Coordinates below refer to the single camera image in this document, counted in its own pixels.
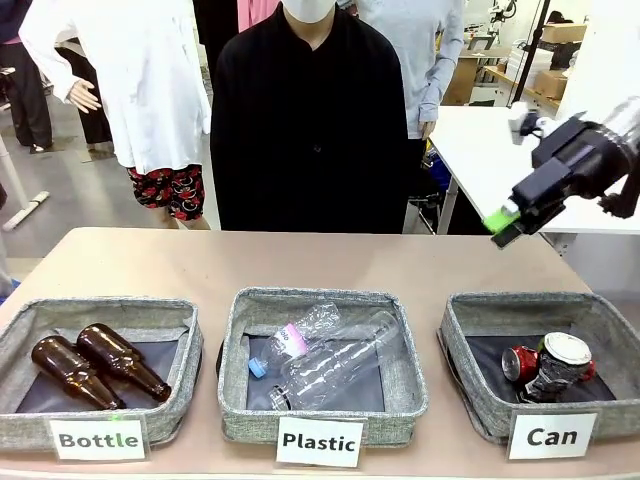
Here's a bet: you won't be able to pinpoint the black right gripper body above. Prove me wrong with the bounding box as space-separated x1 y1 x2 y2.
511 149 629 212

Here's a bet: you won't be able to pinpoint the crushed red drink can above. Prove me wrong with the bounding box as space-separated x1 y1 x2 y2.
501 345 541 384

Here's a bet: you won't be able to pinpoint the black silver drink can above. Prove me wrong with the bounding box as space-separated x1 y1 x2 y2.
519 331 598 404

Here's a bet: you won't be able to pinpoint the small plastic bottle pink label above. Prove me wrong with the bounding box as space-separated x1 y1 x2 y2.
248 301 347 378

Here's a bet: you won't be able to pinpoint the brown glass beer bottle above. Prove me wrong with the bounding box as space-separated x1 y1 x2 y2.
75 323 173 403
30 335 127 412

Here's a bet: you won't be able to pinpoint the grey fabric basket Can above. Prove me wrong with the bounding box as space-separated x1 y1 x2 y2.
438 291 640 445

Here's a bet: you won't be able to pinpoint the grey fabric basket Plastic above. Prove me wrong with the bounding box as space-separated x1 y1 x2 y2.
217 286 429 448

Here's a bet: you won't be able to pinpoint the white sign Can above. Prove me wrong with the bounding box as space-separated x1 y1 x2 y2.
506 411 599 461

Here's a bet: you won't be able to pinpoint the grey fabric basket Bottle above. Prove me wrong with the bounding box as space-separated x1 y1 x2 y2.
0 297 204 454

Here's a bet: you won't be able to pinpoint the white side table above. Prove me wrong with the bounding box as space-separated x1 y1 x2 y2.
427 103 640 235

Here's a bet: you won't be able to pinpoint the large cardboard box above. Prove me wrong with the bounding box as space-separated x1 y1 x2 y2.
533 67 570 99

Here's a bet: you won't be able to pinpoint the black stand pole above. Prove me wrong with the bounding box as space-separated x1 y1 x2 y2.
508 0 552 111

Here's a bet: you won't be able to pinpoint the wooden desk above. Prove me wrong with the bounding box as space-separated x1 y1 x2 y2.
441 47 512 107

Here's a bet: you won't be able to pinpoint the small cardboard box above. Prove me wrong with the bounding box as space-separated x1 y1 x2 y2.
541 21 589 44

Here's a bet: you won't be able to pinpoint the mannequin light blue shirt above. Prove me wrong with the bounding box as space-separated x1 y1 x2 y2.
355 0 466 141

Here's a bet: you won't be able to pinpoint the large clear plastic bottle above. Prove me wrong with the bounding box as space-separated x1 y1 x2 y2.
268 309 402 412

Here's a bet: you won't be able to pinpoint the person torso black shirt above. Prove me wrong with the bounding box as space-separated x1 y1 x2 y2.
209 0 412 234

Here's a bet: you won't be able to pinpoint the white sign Plastic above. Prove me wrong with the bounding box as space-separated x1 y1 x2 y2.
275 415 365 469

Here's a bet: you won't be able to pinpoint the white face mask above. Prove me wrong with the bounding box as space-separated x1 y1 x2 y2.
281 0 337 24

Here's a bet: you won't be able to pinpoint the pink garment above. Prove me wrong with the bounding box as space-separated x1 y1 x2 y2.
237 0 282 33

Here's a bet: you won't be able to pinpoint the mannequin white coat floral shorts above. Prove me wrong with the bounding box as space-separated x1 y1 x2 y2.
18 0 213 224

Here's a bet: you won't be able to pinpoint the white sign Bottle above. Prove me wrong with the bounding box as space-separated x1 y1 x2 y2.
48 417 148 461

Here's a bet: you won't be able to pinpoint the white table leg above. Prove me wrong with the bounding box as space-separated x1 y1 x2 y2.
0 133 52 232

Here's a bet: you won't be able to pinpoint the background person dark clothes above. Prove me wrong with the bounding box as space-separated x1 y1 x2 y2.
0 0 54 154

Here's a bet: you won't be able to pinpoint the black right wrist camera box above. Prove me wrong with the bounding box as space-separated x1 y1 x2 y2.
530 118 610 170

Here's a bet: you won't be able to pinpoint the dark right arm cable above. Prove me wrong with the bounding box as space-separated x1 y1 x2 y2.
596 172 640 220

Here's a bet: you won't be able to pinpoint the white grey cable connector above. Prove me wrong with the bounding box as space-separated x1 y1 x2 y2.
508 101 555 147

